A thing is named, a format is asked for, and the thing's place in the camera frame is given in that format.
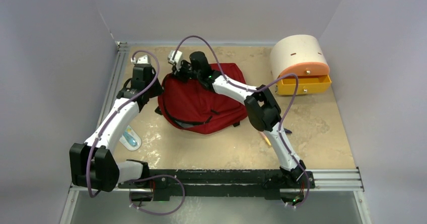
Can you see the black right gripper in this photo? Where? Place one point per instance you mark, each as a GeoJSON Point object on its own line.
{"type": "Point", "coordinates": [180, 74]}

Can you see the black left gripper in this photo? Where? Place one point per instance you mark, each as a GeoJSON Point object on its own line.
{"type": "Point", "coordinates": [158, 91]}

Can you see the red student backpack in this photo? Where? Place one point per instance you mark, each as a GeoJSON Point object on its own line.
{"type": "Point", "coordinates": [188, 106]}

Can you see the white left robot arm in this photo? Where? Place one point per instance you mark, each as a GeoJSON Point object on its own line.
{"type": "Point", "coordinates": [92, 163]}

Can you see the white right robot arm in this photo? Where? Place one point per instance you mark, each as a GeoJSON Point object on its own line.
{"type": "Point", "coordinates": [263, 111]}

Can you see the white blue oval case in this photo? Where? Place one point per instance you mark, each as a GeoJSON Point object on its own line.
{"type": "Point", "coordinates": [130, 140]}

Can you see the yellow marker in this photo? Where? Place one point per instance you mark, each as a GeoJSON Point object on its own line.
{"type": "Point", "coordinates": [265, 139]}

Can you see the cream rounded drawer cabinet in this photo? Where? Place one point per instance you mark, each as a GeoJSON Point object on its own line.
{"type": "Point", "coordinates": [297, 48]}

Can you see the orange upper drawer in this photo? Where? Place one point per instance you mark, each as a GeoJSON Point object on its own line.
{"type": "Point", "coordinates": [301, 69]}

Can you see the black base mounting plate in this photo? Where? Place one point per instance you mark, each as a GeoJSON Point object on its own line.
{"type": "Point", "coordinates": [271, 184]}

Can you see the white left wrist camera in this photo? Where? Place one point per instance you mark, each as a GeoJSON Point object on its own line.
{"type": "Point", "coordinates": [145, 59]}

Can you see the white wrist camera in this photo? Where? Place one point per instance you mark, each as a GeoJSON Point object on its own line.
{"type": "Point", "coordinates": [174, 58]}
{"type": "Point", "coordinates": [145, 59]}

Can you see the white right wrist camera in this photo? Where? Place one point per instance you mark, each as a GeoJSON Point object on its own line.
{"type": "Point", "coordinates": [174, 58]}

